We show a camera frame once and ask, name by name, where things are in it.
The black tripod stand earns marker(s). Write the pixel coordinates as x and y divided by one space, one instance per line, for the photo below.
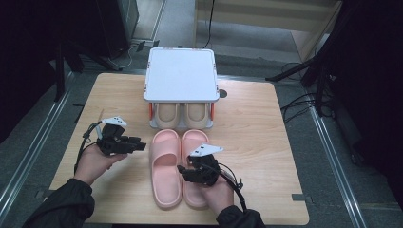
59 69

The person's right hand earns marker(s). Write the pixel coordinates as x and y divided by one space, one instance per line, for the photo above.
220 196

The person's left hand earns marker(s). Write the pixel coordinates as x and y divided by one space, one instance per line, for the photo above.
92 164

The light wooden shelf unit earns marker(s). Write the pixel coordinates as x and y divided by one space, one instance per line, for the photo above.
253 14

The cream perforated clog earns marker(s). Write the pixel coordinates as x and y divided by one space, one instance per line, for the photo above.
196 115
167 115

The small dark floor bracket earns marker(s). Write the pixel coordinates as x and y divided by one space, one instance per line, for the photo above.
141 46

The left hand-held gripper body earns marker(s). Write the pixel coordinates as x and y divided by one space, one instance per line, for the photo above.
112 144

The black cabinet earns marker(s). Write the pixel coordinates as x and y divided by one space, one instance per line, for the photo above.
117 25

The black curtain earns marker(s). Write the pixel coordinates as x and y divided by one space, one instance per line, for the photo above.
28 47
374 79

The black metal stand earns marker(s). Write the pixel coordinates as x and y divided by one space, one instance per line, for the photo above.
320 76

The pink slide slipper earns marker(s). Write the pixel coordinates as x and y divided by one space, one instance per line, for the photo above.
195 139
166 177

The white two-tier shoe rack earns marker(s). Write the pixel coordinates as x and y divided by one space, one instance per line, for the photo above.
180 74

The metal floor rail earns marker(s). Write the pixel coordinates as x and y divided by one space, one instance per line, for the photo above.
34 148
335 161

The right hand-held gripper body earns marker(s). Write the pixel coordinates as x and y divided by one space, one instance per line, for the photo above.
206 172

